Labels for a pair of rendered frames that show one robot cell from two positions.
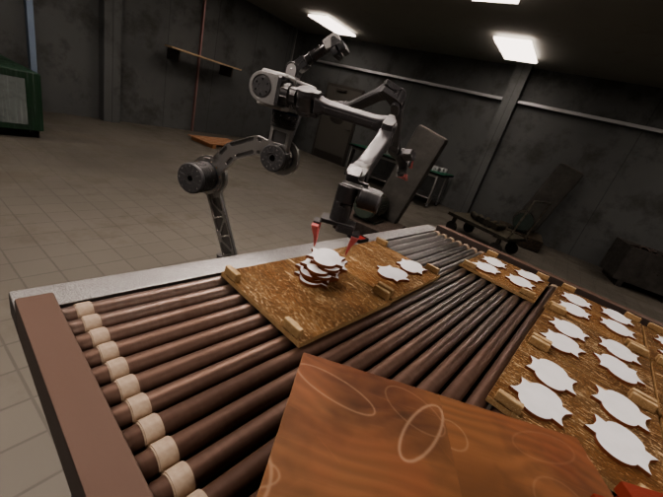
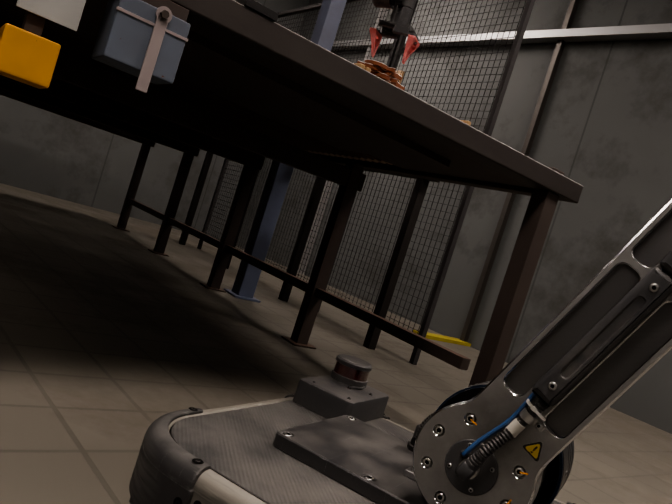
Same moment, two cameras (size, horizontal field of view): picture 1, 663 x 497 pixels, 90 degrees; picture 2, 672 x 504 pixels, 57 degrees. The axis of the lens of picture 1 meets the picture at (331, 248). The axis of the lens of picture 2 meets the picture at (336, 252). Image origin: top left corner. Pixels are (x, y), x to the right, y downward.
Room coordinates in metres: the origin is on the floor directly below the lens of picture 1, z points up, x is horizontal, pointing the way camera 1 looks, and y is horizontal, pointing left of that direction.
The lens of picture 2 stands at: (2.66, 0.60, 0.54)
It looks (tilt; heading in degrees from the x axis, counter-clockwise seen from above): 2 degrees down; 198
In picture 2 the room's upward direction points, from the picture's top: 18 degrees clockwise
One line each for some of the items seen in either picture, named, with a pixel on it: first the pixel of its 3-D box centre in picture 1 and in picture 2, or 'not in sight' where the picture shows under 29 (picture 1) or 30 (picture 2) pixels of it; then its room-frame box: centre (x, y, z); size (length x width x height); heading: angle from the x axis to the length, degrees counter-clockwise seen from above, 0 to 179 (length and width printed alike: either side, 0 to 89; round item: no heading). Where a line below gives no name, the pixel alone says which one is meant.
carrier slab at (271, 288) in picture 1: (310, 289); not in sight; (0.89, 0.03, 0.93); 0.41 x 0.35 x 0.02; 143
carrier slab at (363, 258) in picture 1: (381, 265); not in sight; (1.23, -0.21, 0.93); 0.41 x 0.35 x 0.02; 145
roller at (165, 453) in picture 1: (426, 303); not in sight; (1.08, -0.39, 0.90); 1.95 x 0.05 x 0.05; 144
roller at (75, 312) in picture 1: (346, 254); not in sight; (1.32, -0.07, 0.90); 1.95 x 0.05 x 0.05; 144
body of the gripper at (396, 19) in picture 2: (340, 213); (399, 20); (0.92, 0.00, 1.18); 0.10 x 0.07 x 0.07; 88
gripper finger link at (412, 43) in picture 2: (323, 233); (403, 46); (0.92, 0.04, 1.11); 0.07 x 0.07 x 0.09; 88
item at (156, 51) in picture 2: not in sight; (141, 43); (1.67, -0.22, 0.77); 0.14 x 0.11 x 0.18; 144
